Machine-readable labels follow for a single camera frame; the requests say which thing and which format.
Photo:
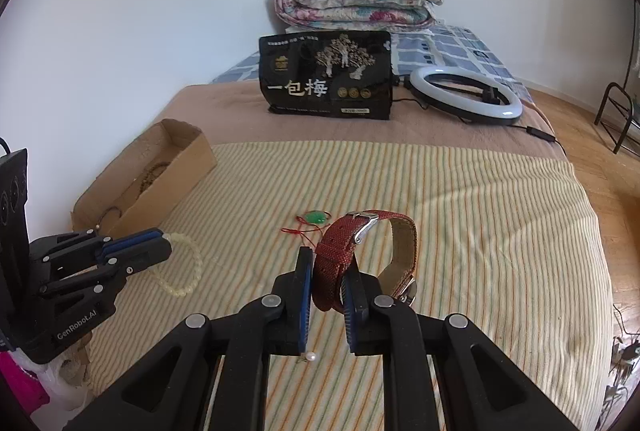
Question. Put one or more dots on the pink sleeve forearm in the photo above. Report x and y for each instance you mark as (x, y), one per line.
(26, 388)

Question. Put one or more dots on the folded floral quilt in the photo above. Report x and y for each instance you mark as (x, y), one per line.
(391, 15)

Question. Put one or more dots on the striped yellow cloth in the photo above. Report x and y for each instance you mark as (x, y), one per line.
(510, 241)

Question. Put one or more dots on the white ring light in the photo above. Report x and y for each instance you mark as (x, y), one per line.
(466, 95)

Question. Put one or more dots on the brown cardboard box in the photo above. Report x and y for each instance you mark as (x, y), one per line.
(146, 181)

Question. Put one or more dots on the black snack bag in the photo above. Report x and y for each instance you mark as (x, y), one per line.
(329, 74)

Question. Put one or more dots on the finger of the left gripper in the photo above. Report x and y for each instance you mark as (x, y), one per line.
(145, 258)
(116, 245)

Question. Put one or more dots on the small pearl earring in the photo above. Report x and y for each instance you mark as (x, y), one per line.
(308, 357)

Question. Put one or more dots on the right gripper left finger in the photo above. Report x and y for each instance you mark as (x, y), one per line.
(210, 374)

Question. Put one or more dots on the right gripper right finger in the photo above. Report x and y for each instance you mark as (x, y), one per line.
(440, 373)

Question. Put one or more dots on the brown bed blanket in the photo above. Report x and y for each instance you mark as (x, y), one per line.
(237, 112)

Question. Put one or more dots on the black clothes rack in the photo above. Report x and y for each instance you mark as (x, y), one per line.
(618, 113)

